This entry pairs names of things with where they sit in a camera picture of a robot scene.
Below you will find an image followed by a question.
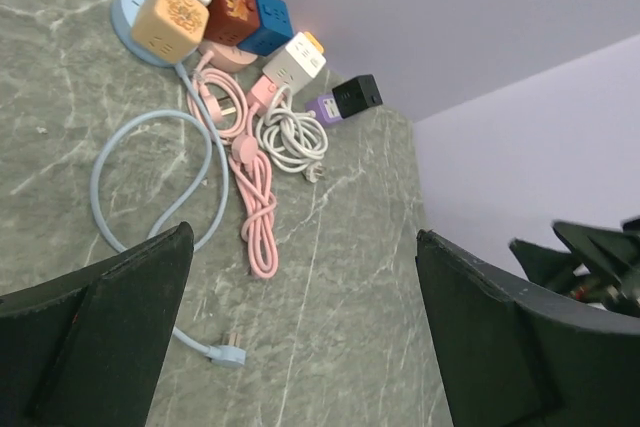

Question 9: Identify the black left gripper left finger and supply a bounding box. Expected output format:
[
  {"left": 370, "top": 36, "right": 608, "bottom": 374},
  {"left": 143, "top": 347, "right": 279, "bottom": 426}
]
[{"left": 1, "top": 222, "right": 194, "bottom": 426}]

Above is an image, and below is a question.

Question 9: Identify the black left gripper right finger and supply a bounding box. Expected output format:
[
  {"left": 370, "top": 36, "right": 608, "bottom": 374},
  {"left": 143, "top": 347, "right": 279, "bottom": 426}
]
[{"left": 416, "top": 230, "right": 639, "bottom": 426}]

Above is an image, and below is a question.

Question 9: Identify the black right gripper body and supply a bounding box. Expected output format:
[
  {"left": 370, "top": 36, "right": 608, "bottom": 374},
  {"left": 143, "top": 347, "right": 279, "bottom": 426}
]
[{"left": 509, "top": 217, "right": 639, "bottom": 317}]

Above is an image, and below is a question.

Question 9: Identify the pink power strip cable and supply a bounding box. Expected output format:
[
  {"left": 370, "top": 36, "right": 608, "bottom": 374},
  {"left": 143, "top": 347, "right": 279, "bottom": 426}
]
[{"left": 227, "top": 102, "right": 279, "bottom": 280}]

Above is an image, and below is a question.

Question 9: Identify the white power cable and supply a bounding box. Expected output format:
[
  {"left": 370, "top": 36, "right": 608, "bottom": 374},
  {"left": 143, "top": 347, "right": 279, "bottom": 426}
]
[{"left": 255, "top": 85, "right": 330, "bottom": 184}]

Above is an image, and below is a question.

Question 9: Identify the black cube socket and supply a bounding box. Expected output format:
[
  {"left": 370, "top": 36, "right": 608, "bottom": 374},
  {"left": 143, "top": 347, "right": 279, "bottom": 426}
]
[{"left": 332, "top": 74, "right": 383, "bottom": 119}]

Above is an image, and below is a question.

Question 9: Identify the purple USB power strip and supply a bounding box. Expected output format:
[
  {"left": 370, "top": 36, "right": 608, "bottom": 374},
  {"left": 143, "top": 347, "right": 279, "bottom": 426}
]
[{"left": 305, "top": 93, "right": 343, "bottom": 127}]

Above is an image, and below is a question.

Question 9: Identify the pink round socket base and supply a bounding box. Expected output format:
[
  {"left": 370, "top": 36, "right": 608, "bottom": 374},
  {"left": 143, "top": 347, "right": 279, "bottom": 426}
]
[{"left": 198, "top": 40, "right": 258, "bottom": 74}]

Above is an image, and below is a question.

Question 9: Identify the pink power strip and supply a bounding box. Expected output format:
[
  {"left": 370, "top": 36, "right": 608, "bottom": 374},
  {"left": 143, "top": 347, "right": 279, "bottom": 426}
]
[{"left": 246, "top": 75, "right": 278, "bottom": 116}]

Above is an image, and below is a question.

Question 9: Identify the yellow patterned cube socket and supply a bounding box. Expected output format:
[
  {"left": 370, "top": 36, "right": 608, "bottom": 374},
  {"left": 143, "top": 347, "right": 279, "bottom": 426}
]
[{"left": 131, "top": 0, "right": 209, "bottom": 64}]

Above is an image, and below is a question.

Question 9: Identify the light blue round socket base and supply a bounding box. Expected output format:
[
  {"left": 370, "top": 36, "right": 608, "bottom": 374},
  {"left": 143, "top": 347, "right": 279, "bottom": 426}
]
[{"left": 110, "top": 0, "right": 171, "bottom": 68}]

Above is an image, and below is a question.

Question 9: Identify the brown patterned cube socket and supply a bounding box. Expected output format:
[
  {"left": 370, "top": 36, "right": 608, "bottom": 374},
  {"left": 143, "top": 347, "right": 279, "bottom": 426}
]
[{"left": 204, "top": 0, "right": 261, "bottom": 46}]

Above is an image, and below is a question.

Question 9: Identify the blue cube socket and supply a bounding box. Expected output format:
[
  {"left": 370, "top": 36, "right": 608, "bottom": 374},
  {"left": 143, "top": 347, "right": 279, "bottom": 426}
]
[{"left": 237, "top": 0, "right": 293, "bottom": 57}]

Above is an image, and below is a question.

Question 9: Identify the light blue power cable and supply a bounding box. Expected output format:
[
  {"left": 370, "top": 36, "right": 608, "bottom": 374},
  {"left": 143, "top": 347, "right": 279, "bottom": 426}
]
[{"left": 90, "top": 61, "right": 248, "bottom": 370}]

